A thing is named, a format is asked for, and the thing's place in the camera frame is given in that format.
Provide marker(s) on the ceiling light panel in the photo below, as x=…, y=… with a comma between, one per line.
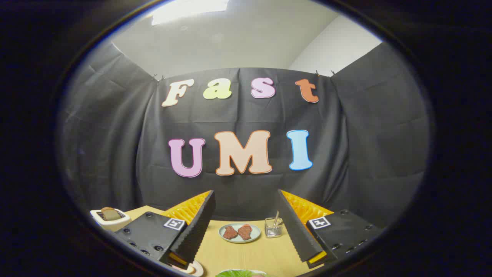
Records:
x=188, y=9

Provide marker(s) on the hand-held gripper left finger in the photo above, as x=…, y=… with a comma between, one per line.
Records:
x=194, y=231

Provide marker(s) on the round beige plate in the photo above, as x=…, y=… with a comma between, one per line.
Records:
x=197, y=269

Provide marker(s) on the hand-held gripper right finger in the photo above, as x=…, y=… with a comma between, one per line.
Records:
x=298, y=231

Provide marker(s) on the brown fried meat piece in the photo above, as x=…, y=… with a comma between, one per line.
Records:
x=230, y=232

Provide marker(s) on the green lettuce leaf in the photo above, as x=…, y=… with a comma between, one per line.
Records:
x=238, y=274

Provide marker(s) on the toasted bread slice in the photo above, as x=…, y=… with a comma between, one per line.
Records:
x=110, y=213

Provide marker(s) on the wooden stick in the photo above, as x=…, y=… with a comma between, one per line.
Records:
x=276, y=217

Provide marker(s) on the brown orange-tipped meat piece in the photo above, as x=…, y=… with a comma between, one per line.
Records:
x=245, y=231

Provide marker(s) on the pale green oval plate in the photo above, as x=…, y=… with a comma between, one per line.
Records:
x=256, y=232

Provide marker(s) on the white toaster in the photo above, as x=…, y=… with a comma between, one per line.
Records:
x=111, y=226

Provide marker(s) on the black backdrop cloth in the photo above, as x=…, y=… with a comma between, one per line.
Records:
x=238, y=115

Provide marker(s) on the clear square stick holder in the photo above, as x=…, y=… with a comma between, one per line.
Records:
x=273, y=231

